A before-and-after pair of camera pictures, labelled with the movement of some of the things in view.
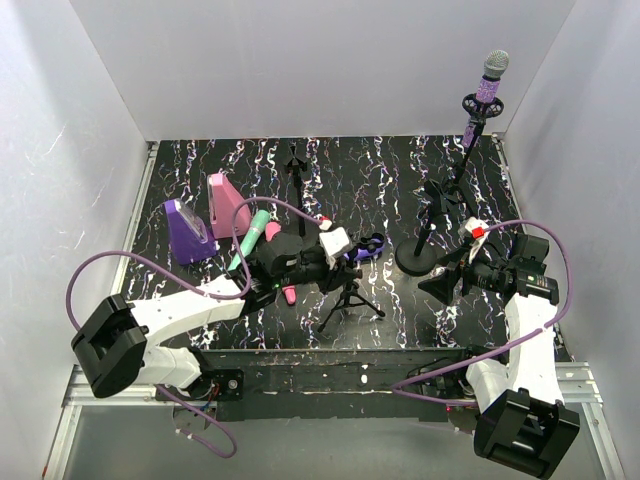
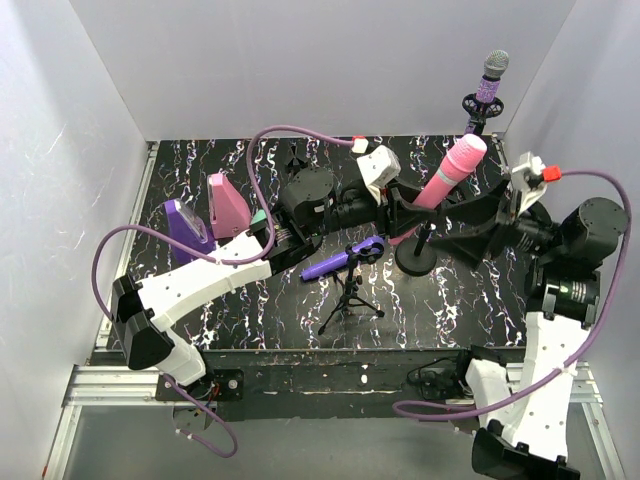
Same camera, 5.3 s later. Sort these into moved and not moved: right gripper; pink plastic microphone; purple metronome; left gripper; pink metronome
Moved: right gripper; left gripper; pink plastic microphone
Not moved: pink metronome; purple metronome
